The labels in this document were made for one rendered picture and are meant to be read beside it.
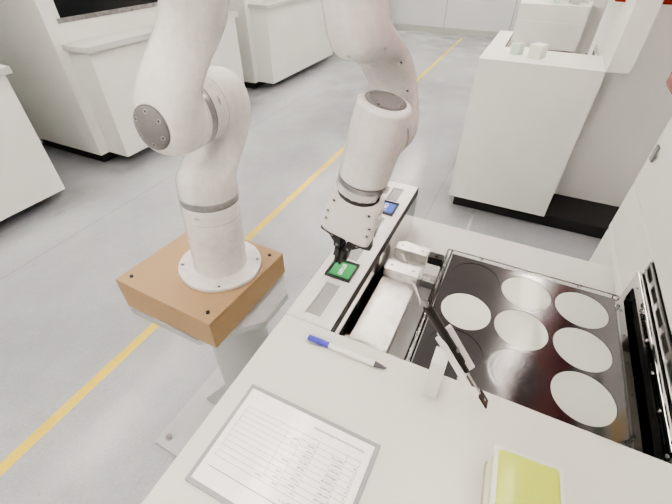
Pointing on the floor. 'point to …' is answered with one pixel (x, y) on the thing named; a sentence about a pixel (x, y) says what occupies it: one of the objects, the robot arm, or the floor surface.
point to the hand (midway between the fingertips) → (341, 252)
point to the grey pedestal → (204, 398)
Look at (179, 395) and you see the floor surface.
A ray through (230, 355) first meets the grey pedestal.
